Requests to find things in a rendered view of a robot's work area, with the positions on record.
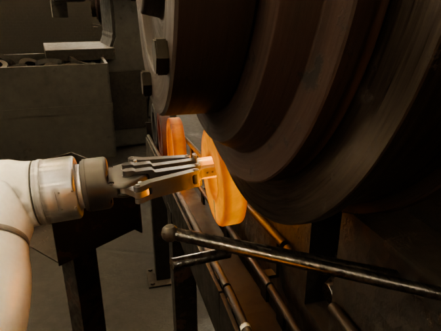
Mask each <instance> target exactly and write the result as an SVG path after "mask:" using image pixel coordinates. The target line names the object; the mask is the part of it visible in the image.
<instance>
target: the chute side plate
mask: <svg viewBox="0 0 441 331"><path fill-rule="evenodd" d="M147 153H148V157H152V156H156V154H155V152H154V151H153V148H152V146H151V144H150V142H149V140H148V139H147V137H146V154H147ZM162 197H163V200H164V202H165V205H166V208H167V203H168V204H169V207H170V210H171V217H172V222H173V224H174V225H175V226H176V227H177V228H180V229H186V230H190V231H192V228H191V226H190V224H189V222H188V220H187V218H186V216H185V214H184V212H183V210H182V208H181V206H180V203H179V201H178V199H177V197H176V195H175V193H172V194H168V195H165V196H162ZM180 243H181V246H182V249H183V250H184V254H185V255H188V254H194V253H198V252H203V250H202V248H201V246H195V245H192V244H187V243H183V242H180ZM190 268H191V271H192V274H193V276H194V279H195V281H196V284H197V286H198V289H199V292H200V294H201V297H202V299H203V302H204V304H205V307H206V309H207V312H208V314H209V317H210V319H211V322H212V324H213V327H214V329H215V331H240V329H239V328H238V325H237V323H236V320H235V318H234V316H233V314H232V312H231V310H230V308H229V306H228V303H227V300H226V297H225V295H224V293H223V292H222V288H221V286H220V284H219V283H218V281H217V279H216V277H215V274H214V272H213V270H212V268H211V266H210V264H209V263H204V264H200V265H194V266H191V267H190Z"/></svg>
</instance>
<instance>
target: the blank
mask: <svg viewBox="0 0 441 331"><path fill-rule="evenodd" d="M208 156H211V157H212V159H213V162H214V165H215V170H216V174H217V177H214V178H208V179H204V183H205V190H206V194H207V199H208V202H209V206H210V209H211V213H212V214H213V217H214V219H215V221H216V222H217V224H218V225H219V226H222V227H223V226H228V225H235V224H239V223H241V222H242V221H243V220H244V218H245V214H246V209H247V201H246V199H245V198H244V197H243V196H242V194H241V193H240V191H239V190H238V188H237V186H236V185H235V183H234V182H233V180H232V178H231V176H230V174H229V172H228V170H227V168H226V165H225V163H224V161H223V160H222V158H221V156H220V154H219V153H218V151H217V149H216V147H215V145H214V142H213V140H212V138H211V137H210V136H209V135H208V134H207V133H206V132H205V130H203V135H202V140H201V157H202V158H203V157H208Z"/></svg>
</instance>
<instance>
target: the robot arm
mask: <svg viewBox="0 0 441 331"><path fill-rule="evenodd" d="M214 177H217V174H216V170H215V165H214V162H213V159H212V157H211V156H208V157H203V158H197V155H196V153H192V158H190V155H189V154H186V155H175V156H152V157H136V156H131V157H128V162H125V163H122V164H119V165H115V166H112V167H108V163H107V159H106V158H105V157H96V158H87V159H82V160H81V161H80V162H79V164H77V162H76V160H75V158H74V157H73V156H64V157H59V158H49V159H44V160H42V159H38V160H34V161H16V160H0V331H27V327H28V320H29V315H30V305H31V296H32V267H31V263H30V240H31V238H32V234H33V230H34V227H36V226H40V225H50V224H52V223H57V222H62V221H69V220H74V219H81V218H82V217H83V212H84V208H86V210H87V211H89V212H91V211H98V210H106V209H110V208H112V206H113V204H114V202H113V198H127V197H134V198H135V203H136V204H143V203H145V202H147V201H149V200H151V199H153V198H157V197H160V196H165V195H168V194H172V193H176V192H180V191H183V190H187V189H190V188H194V187H198V186H201V185H202V179H208V178H214Z"/></svg>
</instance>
